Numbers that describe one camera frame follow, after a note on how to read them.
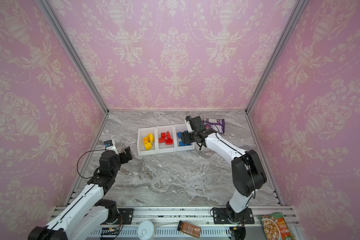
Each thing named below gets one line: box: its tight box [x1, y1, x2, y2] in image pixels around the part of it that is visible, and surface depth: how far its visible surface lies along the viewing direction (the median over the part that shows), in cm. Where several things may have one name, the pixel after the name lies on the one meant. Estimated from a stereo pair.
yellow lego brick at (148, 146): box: [144, 142, 153, 151], surface depth 100 cm
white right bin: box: [173, 123, 195, 152], surface depth 98 cm
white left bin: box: [137, 127, 158, 156], surface depth 101 cm
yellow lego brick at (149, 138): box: [143, 133, 155, 144], surface depth 101 cm
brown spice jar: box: [177, 220, 202, 239], surface depth 69 cm
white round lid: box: [137, 220, 155, 240], surface depth 67 cm
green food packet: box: [259, 212, 295, 240], surface depth 72 cm
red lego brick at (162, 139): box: [159, 132, 166, 143], surface depth 105 cm
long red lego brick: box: [165, 131, 174, 145], surface depth 104 cm
